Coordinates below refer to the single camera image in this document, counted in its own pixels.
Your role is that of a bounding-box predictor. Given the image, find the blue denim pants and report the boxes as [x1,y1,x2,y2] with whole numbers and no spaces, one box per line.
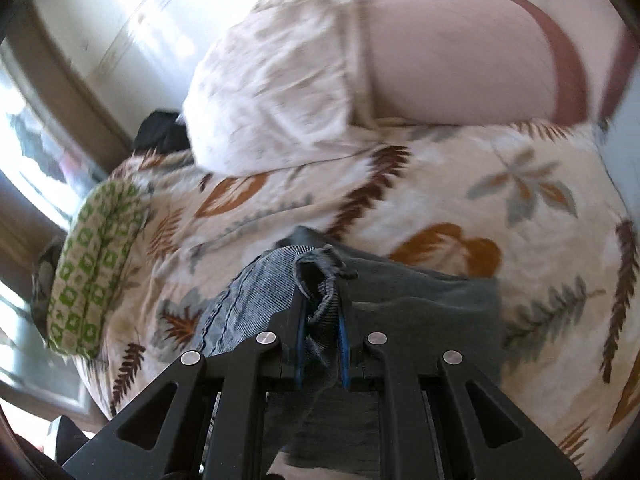
[192,225,503,480]

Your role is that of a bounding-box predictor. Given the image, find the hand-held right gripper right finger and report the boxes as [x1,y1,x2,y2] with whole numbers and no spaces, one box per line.
[337,305,583,480]

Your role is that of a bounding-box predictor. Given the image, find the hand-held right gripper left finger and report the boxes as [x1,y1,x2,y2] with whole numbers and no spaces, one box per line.
[62,295,308,480]

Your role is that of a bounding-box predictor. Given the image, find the white printed pillow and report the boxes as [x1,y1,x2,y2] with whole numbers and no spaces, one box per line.
[182,0,381,178]

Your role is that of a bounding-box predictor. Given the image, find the light blue quilt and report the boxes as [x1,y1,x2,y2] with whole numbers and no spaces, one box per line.
[597,105,638,206]

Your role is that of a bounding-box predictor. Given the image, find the dark cloth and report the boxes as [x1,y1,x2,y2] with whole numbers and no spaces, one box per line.
[132,110,191,153]

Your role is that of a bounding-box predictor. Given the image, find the pink padded headboard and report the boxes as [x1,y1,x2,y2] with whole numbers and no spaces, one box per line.
[357,0,640,128]

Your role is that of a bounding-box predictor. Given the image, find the leaf print bedsheet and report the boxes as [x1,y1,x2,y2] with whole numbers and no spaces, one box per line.
[77,120,640,480]

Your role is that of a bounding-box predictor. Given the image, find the green patterned blanket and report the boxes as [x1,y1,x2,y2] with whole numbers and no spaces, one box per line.
[47,180,151,361]

